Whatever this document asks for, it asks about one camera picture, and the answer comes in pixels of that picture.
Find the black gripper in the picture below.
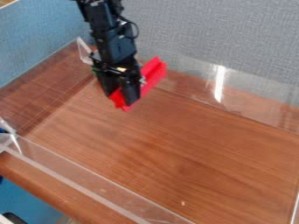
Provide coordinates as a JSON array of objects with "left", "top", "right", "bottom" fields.
[{"left": 89, "top": 27, "right": 141, "bottom": 106}]

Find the red plastic block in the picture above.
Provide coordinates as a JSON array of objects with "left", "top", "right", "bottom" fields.
[{"left": 108, "top": 56, "right": 167, "bottom": 112}]

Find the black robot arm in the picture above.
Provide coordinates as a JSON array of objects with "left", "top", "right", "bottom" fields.
[{"left": 72, "top": 0, "right": 143, "bottom": 106}]

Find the clear acrylic back barrier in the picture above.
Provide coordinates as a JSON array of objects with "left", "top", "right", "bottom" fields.
[{"left": 136, "top": 41, "right": 299, "bottom": 135}]

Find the clear acrylic barrier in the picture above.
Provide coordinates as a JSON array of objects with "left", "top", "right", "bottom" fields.
[
  {"left": 136, "top": 41, "right": 299, "bottom": 135},
  {"left": 0, "top": 117, "right": 195, "bottom": 224}
]

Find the clear acrylic front barrier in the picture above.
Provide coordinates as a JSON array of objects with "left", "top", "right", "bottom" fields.
[{"left": 0, "top": 117, "right": 195, "bottom": 224}]

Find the clear acrylic corner bracket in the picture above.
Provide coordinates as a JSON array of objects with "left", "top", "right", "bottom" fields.
[{"left": 76, "top": 37, "right": 93, "bottom": 66}]

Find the black cable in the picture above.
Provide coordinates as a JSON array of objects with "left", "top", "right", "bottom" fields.
[{"left": 117, "top": 16, "right": 140, "bottom": 40}]

